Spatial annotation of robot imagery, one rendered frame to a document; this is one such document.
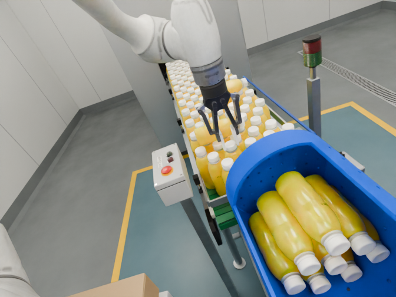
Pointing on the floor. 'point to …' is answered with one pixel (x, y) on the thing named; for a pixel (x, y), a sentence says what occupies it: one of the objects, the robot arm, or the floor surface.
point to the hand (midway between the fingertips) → (228, 138)
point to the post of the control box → (208, 244)
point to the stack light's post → (314, 105)
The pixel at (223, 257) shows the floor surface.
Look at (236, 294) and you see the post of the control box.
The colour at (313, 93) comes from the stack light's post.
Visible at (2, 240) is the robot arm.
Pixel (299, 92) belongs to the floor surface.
